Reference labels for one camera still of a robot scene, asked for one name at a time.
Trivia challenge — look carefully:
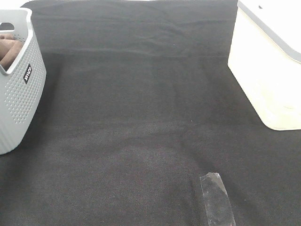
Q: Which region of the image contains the white plastic storage box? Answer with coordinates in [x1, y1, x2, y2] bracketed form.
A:
[228, 0, 301, 130]

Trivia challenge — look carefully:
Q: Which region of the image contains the grey perforated laundry basket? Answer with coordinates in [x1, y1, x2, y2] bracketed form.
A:
[0, 8, 47, 154]

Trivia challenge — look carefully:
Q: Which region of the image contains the brown towel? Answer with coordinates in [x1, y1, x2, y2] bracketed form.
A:
[0, 33, 23, 71]

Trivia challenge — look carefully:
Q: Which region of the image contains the clear tape strip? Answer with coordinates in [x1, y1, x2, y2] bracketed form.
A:
[200, 172, 236, 226]

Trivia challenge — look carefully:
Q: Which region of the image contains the black table cloth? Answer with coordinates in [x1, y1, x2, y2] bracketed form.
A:
[0, 0, 301, 226]

